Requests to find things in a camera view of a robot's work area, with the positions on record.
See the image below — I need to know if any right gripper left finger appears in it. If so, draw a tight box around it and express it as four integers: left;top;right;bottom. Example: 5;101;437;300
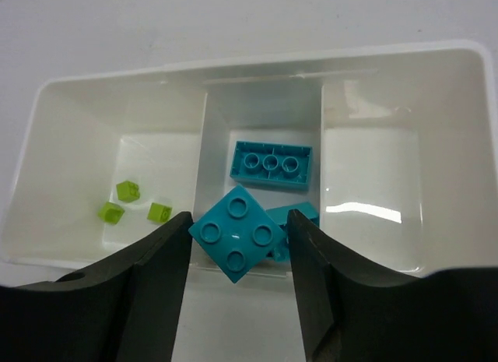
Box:
1;212;192;361

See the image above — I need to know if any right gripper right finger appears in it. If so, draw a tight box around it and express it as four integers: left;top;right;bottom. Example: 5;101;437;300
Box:
287;210;497;361

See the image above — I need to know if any small teal lego brick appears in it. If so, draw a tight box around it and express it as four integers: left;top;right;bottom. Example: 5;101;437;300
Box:
264;201;321;262

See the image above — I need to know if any lime green lego tile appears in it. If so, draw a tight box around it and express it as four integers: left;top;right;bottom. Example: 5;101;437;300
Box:
97;201;125;225

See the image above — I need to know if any lime green small lego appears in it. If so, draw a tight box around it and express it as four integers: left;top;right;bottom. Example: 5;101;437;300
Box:
147;202;172;224

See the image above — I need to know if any lime green lego piece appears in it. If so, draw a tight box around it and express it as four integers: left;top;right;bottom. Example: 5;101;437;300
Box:
116;181;141;203

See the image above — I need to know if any square teal lego brick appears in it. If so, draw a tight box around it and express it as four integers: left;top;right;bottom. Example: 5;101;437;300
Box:
188;185;286;283

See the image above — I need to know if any long teal lego brick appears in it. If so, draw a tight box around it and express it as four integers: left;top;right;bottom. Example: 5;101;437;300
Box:
230;141;313;191

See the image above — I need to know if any white three-compartment container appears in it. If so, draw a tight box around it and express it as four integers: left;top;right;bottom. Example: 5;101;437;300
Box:
0;38;498;362

